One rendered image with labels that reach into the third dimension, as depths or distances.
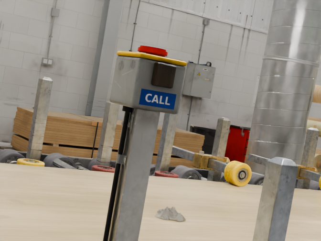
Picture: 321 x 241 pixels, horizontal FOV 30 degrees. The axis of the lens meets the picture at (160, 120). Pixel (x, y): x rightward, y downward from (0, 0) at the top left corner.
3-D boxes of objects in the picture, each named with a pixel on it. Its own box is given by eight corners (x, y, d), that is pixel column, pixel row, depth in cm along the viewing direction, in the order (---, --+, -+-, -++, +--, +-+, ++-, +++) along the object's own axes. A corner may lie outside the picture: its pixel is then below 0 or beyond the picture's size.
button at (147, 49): (171, 63, 78) (173, 50, 78) (144, 58, 76) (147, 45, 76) (156, 62, 82) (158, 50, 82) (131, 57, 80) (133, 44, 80)
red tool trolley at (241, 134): (269, 181, 968) (278, 132, 964) (237, 180, 919) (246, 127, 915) (247, 175, 1005) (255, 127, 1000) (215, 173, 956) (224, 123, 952)
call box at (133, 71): (177, 120, 78) (187, 61, 78) (130, 113, 75) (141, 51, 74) (152, 114, 84) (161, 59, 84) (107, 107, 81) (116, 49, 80)
